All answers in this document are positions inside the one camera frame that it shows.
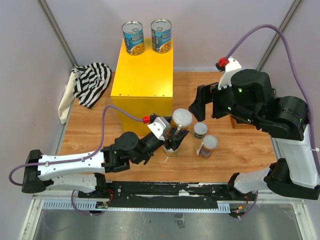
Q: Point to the blue porridge can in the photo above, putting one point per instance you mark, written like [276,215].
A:
[180,117]

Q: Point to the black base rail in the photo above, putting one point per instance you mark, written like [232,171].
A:
[166,195]

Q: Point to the blue Progresso soup can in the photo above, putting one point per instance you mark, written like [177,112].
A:
[133,36]
[161,35]

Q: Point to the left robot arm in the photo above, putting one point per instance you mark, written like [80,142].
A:
[84,172]

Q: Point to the wooden divided organizer tray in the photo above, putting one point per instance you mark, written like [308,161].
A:
[239,124]

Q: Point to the purple-label can with spoon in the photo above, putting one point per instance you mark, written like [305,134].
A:
[207,146]

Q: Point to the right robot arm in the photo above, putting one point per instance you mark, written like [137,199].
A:
[294,174]

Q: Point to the black white striped cloth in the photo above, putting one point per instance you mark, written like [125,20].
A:
[91,81]

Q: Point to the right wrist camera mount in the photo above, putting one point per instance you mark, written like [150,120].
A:
[229,66]

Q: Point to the yellow-green can clear lid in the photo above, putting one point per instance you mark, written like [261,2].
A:
[169,152]

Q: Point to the white-lid can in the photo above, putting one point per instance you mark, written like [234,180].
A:
[199,130]

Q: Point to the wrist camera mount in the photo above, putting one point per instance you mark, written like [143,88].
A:
[158,127]
[229,66]

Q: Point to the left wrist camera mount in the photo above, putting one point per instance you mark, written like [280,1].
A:
[158,127]

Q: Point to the cream white cloth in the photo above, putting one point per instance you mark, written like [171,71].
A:
[67,99]

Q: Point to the yellow wooden cabinet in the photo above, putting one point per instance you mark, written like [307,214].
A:
[143,84]

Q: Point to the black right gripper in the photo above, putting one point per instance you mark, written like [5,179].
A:
[205,94]

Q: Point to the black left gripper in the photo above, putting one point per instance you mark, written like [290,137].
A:
[177,138]

